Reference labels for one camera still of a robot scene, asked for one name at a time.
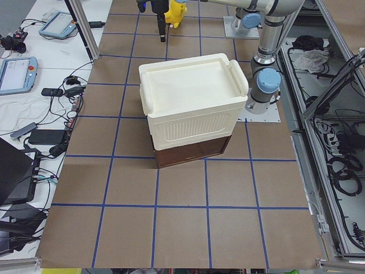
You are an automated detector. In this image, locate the black laptop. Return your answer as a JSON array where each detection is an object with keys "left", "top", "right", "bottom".
[{"left": 1, "top": 139, "right": 40, "bottom": 206}]

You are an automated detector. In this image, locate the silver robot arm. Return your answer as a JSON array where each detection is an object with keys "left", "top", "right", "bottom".
[{"left": 139, "top": 1, "right": 303, "bottom": 119}]

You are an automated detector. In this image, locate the yellow plush toy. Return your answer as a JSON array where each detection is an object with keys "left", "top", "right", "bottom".
[{"left": 165, "top": 0, "right": 188, "bottom": 29}]

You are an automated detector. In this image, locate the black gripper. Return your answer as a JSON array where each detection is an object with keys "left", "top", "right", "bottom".
[{"left": 136, "top": 0, "right": 169, "bottom": 42}]

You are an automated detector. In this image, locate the teach pendant tablet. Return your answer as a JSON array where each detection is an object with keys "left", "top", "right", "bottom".
[
  {"left": 1, "top": 57, "right": 38, "bottom": 95},
  {"left": 38, "top": 11, "right": 76, "bottom": 39}
]

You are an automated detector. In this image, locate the aluminium frame post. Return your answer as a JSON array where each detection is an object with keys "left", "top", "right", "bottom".
[{"left": 64, "top": 0, "right": 100, "bottom": 62}]

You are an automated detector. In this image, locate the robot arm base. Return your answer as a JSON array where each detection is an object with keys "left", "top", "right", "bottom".
[{"left": 223, "top": 7, "right": 261, "bottom": 40}]

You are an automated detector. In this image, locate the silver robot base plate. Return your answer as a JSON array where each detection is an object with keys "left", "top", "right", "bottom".
[{"left": 237, "top": 103, "right": 281, "bottom": 123}]

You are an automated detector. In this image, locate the white crumpled cloth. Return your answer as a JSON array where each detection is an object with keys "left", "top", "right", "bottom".
[{"left": 293, "top": 50, "right": 330, "bottom": 73}]

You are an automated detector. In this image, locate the cream plastic storage box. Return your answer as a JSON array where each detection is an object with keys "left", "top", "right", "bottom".
[{"left": 139, "top": 53, "right": 249, "bottom": 151}]

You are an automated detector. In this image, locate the teach pendant tablet near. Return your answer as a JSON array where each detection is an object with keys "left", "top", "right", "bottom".
[{"left": 1, "top": 57, "right": 38, "bottom": 95}]

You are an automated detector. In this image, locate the teach pendant tablet far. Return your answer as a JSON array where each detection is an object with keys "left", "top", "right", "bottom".
[{"left": 38, "top": 11, "right": 76, "bottom": 39}]

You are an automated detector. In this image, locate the black power adapter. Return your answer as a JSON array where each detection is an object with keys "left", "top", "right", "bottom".
[{"left": 29, "top": 129, "right": 64, "bottom": 145}]

